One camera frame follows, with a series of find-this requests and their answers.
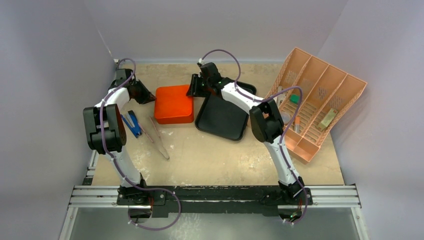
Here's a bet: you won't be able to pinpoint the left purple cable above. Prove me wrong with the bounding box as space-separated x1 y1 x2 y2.
98 58 182 232

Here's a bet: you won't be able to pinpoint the staple box in organizer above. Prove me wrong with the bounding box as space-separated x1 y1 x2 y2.
316 108 338 132

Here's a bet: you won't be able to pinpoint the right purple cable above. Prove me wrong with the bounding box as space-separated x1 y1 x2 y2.
197 49 309 226

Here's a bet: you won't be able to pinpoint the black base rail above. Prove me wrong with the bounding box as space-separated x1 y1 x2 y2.
116 185 313 221

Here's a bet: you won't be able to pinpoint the orange chocolate box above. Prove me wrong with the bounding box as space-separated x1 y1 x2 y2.
154 114 194 125

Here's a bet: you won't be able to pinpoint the paper clip jar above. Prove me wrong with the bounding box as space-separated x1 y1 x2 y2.
280 111 292 125

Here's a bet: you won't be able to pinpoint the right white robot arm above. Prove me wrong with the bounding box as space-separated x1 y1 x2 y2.
187 61 305 204

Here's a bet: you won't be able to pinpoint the pink desk organizer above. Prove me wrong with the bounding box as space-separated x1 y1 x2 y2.
267 47 367 163

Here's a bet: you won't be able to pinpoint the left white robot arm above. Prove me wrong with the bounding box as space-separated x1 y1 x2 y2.
83 68 156 205

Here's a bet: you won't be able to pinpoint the blue stapler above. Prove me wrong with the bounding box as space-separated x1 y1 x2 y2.
121 110 143 138

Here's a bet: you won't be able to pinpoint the purple cable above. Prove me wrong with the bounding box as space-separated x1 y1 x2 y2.
98 58 182 232
197 49 309 226

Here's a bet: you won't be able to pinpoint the green eraser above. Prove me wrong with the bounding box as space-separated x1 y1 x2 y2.
289 94 301 104

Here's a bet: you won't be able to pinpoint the black tray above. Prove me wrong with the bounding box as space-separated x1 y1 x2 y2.
194 92 249 141

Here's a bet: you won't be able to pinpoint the orange box lid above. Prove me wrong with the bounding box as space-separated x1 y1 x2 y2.
154 84 194 117

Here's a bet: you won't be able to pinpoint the glue stick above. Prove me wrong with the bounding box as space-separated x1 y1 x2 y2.
293 115 301 134

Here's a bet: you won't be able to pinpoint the pink metal tongs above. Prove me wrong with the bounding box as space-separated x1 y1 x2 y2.
138 116 170 161

